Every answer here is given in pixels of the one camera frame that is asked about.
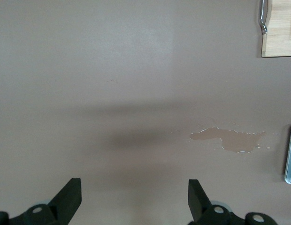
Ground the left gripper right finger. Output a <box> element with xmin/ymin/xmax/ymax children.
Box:
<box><xmin>186</xmin><ymin>179</ymin><xmax>276</xmax><ymax>225</ymax></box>

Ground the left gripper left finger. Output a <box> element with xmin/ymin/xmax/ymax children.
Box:
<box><xmin>0</xmin><ymin>178</ymin><xmax>82</xmax><ymax>225</ymax></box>

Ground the brown table cover sheet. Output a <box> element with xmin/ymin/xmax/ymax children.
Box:
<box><xmin>0</xmin><ymin>0</ymin><xmax>291</xmax><ymax>225</ymax></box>

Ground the wooden cutting board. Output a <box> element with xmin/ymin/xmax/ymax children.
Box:
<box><xmin>257</xmin><ymin>0</ymin><xmax>291</xmax><ymax>58</ymax></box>

